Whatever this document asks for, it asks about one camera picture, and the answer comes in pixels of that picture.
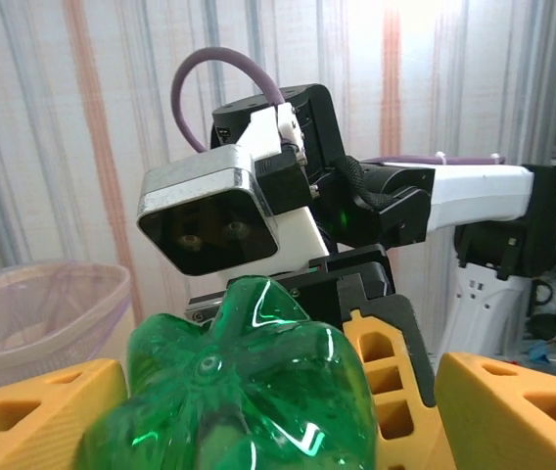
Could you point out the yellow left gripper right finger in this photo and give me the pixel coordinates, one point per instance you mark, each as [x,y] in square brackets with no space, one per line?
[513,426]

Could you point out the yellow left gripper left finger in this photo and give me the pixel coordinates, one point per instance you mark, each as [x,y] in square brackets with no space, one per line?
[13,431]

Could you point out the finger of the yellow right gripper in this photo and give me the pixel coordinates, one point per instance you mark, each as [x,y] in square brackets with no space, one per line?
[390,391]

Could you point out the green plastic bottle yellow cap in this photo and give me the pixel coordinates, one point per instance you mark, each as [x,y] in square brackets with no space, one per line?
[234,391]

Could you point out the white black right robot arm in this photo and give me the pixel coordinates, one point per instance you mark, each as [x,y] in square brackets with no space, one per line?
[478,191]

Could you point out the cream ribbed waste bin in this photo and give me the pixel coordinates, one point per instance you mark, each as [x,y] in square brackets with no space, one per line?
[111,345]

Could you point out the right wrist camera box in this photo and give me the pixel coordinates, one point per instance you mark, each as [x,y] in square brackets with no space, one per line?
[199,196]

